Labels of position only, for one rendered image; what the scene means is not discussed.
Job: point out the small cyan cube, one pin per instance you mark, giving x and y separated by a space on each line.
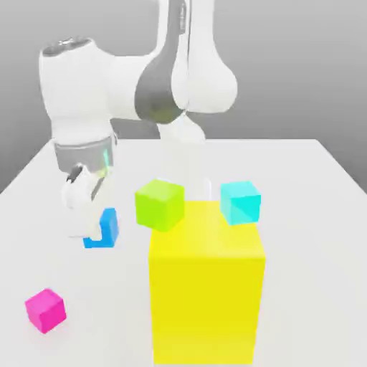
240 202

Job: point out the large yellow box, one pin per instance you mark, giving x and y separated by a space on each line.
206 281

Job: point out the small blue cube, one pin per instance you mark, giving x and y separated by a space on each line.
109 226

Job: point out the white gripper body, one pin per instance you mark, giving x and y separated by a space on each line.
78 206

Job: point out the small green cube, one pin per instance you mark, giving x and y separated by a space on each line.
159 205

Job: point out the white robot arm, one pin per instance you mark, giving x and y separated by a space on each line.
86 86

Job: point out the small magenta cube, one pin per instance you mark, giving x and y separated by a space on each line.
46 311

